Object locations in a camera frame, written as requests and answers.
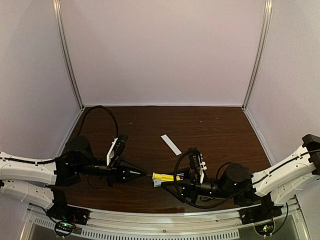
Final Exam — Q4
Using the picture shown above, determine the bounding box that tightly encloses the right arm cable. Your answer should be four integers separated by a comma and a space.
172, 148, 241, 209

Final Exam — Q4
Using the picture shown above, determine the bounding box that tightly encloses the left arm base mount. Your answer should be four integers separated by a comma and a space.
45, 205, 91, 239

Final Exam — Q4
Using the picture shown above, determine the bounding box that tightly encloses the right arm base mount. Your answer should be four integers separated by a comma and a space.
238, 205, 282, 237

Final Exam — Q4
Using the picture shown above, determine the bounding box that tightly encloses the white battery cover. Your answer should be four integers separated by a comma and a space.
161, 134, 182, 156

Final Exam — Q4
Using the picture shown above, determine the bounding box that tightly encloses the white remote control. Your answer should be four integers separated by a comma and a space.
151, 168, 190, 188

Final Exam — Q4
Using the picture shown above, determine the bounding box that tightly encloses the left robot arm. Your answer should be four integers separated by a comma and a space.
0, 135, 147, 210

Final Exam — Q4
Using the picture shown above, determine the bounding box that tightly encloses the yellow handled screwdriver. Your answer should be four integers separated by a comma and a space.
146, 172, 174, 182

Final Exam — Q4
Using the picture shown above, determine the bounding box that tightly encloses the aluminium frame post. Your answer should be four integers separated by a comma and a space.
52, 0, 84, 110
242, 0, 273, 111

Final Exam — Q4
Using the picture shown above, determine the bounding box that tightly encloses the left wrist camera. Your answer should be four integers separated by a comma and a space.
105, 134, 129, 166

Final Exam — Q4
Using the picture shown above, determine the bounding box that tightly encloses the right aluminium frame post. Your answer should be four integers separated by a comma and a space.
242, 0, 273, 111

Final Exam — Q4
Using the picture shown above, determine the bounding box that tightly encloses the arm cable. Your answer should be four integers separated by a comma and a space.
81, 105, 120, 141
172, 148, 241, 209

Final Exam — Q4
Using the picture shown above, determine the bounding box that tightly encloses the left aluminium frame post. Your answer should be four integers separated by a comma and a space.
52, 0, 84, 110

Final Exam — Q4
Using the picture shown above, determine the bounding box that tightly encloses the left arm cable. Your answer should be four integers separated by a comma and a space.
81, 105, 120, 141

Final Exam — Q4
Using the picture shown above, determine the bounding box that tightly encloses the front aluminium rail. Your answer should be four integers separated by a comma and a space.
24, 207, 303, 240

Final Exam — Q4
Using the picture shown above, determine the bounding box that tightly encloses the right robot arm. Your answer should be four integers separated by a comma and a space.
160, 134, 320, 210

